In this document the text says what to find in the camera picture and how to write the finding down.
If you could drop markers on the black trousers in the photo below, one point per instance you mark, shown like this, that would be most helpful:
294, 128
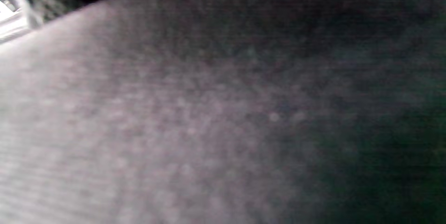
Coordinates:
174, 112

